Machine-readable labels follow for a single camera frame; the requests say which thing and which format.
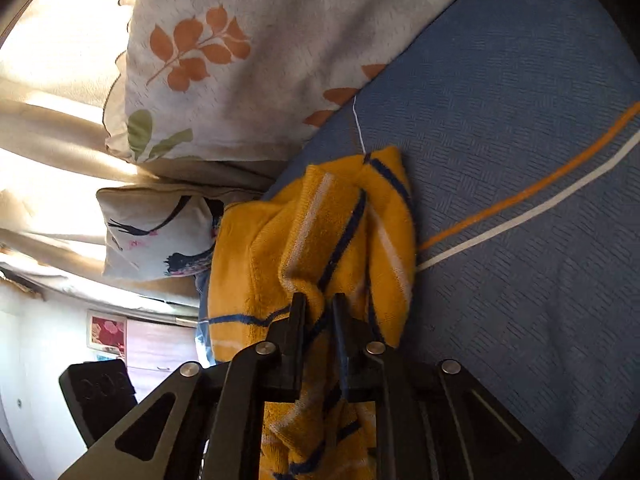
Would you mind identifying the beige curtain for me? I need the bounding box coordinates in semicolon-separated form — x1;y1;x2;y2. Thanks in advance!
0;0;281;311

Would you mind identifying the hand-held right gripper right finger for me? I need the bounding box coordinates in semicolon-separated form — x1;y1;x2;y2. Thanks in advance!
332;292;575;480

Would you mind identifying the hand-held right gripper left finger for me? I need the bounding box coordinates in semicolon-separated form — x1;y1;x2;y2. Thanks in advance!
59;292;308;480

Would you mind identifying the blue plaid bed sheet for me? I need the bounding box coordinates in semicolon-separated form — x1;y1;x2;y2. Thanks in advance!
195;0;640;480

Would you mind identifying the white pillow with leaf print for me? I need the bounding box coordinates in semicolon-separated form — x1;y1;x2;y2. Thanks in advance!
102;0;497;164

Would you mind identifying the yellow striped sweater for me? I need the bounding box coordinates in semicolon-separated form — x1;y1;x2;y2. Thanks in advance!
206;145;419;480

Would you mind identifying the floral wall poster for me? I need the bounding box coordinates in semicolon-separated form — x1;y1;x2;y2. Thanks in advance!
86;310;129;359

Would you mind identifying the brown wooden wardrobe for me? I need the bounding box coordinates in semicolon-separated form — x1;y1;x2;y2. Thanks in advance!
125;317;202;377

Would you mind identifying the cream pillow with woman print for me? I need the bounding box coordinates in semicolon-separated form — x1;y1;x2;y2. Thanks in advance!
96;186;267;282

